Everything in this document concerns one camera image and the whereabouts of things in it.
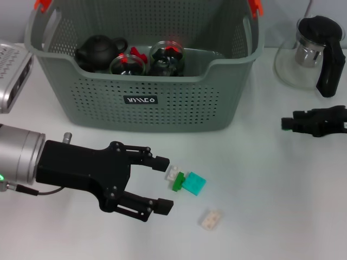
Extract dark red long brick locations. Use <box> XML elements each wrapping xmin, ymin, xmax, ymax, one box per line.
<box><xmin>130</xmin><ymin>47</ymin><xmax>149</xmax><ymax>63</ymax></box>

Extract teal square toy brick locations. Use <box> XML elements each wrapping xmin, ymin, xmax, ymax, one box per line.
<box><xmin>182</xmin><ymin>172</ymin><xmax>207</xmax><ymax>196</ymax></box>

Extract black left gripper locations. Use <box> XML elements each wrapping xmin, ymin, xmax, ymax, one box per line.
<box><xmin>35</xmin><ymin>139</ymin><xmax>171</xmax><ymax>214</ymax></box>

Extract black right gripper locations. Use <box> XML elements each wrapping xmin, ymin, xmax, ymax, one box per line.
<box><xmin>281</xmin><ymin>105</ymin><xmax>347</xmax><ymax>138</ymax></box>

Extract small white toy brick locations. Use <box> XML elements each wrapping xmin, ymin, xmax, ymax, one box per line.
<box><xmin>165</xmin><ymin>165</ymin><xmax>182</xmax><ymax>181</ymax></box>

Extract grey perforated plastic storage bin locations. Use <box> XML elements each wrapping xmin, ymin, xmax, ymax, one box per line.
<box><xmin>24</xmin><ymin>0</ymin><xmax>265</xmax><ymax>133</ymax></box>

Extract black clay teapot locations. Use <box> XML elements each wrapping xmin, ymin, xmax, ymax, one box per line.
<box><xmin>74</xmin><ymin>34</ymin><xmax>128</xmax><ymax>73</ymax></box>

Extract translucent white toy brick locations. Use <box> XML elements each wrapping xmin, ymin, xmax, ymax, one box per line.
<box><xmin>200</xmin><ymin>209</ymin><xmax>224</xmax><ymax>231</ymax></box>

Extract glass jar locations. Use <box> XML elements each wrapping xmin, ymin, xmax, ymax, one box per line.
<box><xmin>110</xmin><ymin>54</ymin><xmax>147</xmax><ymax>76</ymax></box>
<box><xmin>149</xmin><ymin>40</ymin><xmax>187</xmax><ymax>77</ymax></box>

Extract orange bin handle clip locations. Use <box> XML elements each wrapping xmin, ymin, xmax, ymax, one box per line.
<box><xmin>248</xmin><ymin>0</ymin><xmax>264</xmax><ymax>19</ymax></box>
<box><xmin>34</xmin><ymin>0</ymin><xmax>52</xmax><ymax>13</ymax></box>

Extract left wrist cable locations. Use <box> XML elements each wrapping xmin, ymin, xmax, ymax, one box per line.
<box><xmin>0</xmin><ymin>181</ymin><xmax>65</xmax><ymax>196</ymax></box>

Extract glass pitcher black handle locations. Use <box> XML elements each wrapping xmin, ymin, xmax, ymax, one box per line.
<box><xmin>274</xmin><ymin>15</ymin><xmax>346</xmax><ymax>98</ymax></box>

